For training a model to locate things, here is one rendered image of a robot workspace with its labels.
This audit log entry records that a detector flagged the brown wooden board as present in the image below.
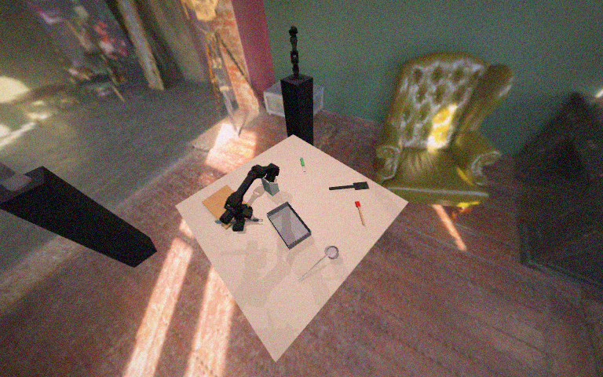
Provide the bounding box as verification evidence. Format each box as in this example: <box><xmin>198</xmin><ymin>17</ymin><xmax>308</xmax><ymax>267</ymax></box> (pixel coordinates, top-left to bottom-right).
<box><xmin>202</xmin><ymin>185</ymin><xmax>234</xmax><ymax>229</ymax></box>

